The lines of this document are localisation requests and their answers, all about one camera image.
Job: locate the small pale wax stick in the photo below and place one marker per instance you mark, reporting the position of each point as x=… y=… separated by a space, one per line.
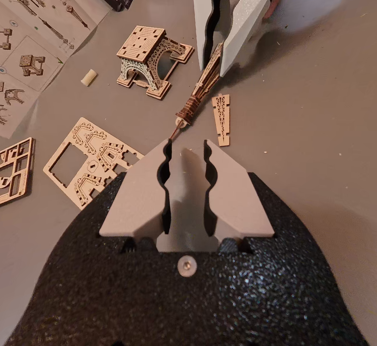
x=89 y=77

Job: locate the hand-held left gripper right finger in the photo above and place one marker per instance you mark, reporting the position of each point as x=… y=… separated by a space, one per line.
x=238 y=201

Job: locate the wooden tower base model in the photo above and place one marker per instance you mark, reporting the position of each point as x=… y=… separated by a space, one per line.
x=141 y=43

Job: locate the assembly diagram instruction sheet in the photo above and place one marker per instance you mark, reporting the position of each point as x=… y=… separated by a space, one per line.
x=44 y=57

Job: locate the wooden tower spire assembly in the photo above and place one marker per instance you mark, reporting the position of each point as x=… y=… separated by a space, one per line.
x=203 y=87

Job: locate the wooden part sheet long slots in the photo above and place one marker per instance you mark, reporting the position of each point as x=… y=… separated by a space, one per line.
x=85 y=157

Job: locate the grey desk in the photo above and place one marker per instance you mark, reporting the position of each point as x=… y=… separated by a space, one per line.
x=294 y=116

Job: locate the wooden part sheet square frames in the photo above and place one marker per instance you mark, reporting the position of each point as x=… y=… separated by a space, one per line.
x=25 y=175

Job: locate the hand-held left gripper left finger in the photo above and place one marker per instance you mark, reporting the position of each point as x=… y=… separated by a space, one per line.
x=135 y=201

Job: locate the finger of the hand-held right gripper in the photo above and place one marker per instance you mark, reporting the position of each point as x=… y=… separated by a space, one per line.
x=201 y=4
x=250 y=7

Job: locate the wooden lattice panel piece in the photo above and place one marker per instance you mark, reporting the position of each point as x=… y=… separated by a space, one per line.
x=221 y=116

